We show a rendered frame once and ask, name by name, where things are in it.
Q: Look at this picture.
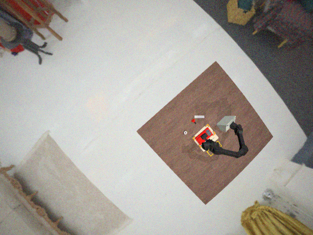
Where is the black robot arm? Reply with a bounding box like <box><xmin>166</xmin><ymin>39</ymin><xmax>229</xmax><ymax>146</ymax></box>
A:
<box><xmin>202</xmin><ymin>122</ymin><xmax>248</xmax><ymax>158</ymax></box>

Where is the cream flat plate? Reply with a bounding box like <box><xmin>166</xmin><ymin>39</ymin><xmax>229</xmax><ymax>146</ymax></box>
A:
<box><xmin>192</xmin><ymin>124</ymin><xmax>218</xmax><ymax>152</ymax></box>

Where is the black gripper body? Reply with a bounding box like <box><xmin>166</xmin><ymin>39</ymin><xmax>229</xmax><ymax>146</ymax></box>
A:
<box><xmin>201</xmin><ymin>133</ymin><xmax>212</xmax><ymax>142</ymax></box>

